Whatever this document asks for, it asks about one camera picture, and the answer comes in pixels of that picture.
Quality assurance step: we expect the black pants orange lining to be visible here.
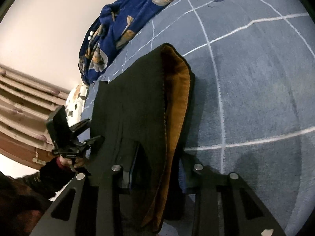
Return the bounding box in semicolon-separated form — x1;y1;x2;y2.
90;43;193;235

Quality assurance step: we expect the dark sleeve forearm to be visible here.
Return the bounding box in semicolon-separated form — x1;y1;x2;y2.
1;157;75;235

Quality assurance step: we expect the person's left hand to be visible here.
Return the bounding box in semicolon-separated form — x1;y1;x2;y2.
57;156;86;168

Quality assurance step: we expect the white floral pillow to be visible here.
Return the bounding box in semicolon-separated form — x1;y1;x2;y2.
65;84;88;126

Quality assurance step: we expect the beige curtain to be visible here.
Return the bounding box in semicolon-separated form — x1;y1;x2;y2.
0;65;69;169

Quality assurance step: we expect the blue floral blanket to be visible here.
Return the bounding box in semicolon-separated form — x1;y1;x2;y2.
79;0;174;86

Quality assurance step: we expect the blue grid bed sheet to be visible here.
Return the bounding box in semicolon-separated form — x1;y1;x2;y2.
78;0;315;236

